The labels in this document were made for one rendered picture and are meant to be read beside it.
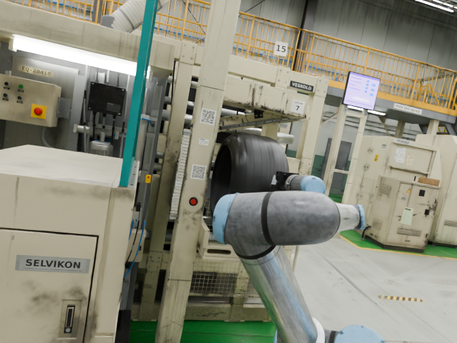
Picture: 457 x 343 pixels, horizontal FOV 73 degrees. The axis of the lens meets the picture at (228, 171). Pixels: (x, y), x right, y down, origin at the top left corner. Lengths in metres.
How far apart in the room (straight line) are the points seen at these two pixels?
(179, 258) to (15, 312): 1.00
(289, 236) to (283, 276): 0.19
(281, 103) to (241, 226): 1.44
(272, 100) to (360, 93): 3.92
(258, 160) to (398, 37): 13.10
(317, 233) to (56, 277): 0.59
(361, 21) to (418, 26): 2.46
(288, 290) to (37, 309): 0.59
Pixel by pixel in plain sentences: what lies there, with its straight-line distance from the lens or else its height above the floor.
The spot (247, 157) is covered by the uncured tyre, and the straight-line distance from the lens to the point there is 1.52.
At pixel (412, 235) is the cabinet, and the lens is 6.51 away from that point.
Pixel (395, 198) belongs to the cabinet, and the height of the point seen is 0.92.
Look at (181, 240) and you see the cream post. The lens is 1.70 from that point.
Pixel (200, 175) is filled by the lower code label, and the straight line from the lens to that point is 1.62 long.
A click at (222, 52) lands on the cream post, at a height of 1.84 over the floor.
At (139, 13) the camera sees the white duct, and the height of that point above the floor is 2.00.
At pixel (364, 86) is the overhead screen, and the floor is 2.68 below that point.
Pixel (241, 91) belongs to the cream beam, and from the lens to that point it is 1.93.
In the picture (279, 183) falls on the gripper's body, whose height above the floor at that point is 1.27.
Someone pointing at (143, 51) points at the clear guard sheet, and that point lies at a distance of 0.75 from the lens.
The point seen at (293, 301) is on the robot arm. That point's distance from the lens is 0.88.
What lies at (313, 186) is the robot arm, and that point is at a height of 1.30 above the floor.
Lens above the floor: 1.42
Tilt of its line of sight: 6 degrees down
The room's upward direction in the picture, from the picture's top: 10 degrees clockwise
